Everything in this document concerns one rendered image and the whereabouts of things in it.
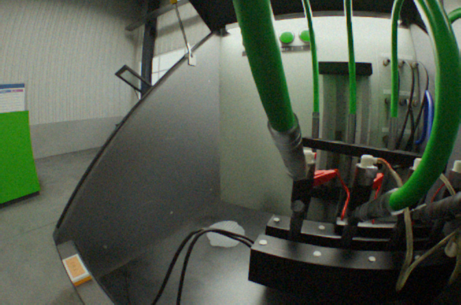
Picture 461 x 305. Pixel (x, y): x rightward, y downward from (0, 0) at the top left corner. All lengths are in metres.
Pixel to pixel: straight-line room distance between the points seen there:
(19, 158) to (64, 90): 3.79
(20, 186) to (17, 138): 0.70
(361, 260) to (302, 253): 0.08
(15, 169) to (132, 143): 3.00
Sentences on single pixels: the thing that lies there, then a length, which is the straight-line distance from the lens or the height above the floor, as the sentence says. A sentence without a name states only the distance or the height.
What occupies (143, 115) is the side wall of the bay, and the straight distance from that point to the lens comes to 0.39.
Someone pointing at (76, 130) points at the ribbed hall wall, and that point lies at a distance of 6.64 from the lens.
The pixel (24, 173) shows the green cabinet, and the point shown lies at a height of 0.41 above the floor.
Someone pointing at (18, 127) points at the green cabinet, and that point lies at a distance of 3.23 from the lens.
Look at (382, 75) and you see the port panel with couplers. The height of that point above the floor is 1.27.
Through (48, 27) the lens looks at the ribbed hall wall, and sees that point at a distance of 7.07.
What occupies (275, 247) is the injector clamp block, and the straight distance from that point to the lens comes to 0.27.
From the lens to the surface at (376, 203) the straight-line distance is 0.15.
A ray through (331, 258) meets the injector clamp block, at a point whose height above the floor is 0.98.
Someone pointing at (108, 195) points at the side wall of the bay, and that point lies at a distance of 0.38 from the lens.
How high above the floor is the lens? 1.16
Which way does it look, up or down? 7 degrees down
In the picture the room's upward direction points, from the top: straight up
